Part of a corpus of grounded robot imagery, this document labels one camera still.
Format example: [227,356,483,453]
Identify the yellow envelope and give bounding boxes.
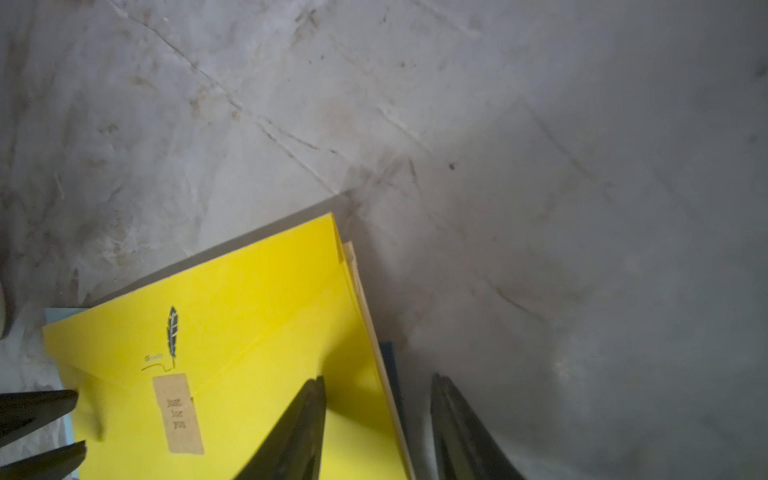
[43,214,413,479]

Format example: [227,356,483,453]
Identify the light blue envelope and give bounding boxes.
[44,307,87,446]

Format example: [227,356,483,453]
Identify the white storage box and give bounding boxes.
[0,282,8,340]

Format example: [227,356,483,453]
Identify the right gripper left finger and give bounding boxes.
[236,376,327,480]

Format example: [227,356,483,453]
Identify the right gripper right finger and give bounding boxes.
[430,374,524,480]

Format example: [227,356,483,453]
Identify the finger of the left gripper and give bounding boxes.
[1,390,79,447]
[1,441,87,480]

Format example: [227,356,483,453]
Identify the dark blue envelope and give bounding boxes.
[379,341,407,435]

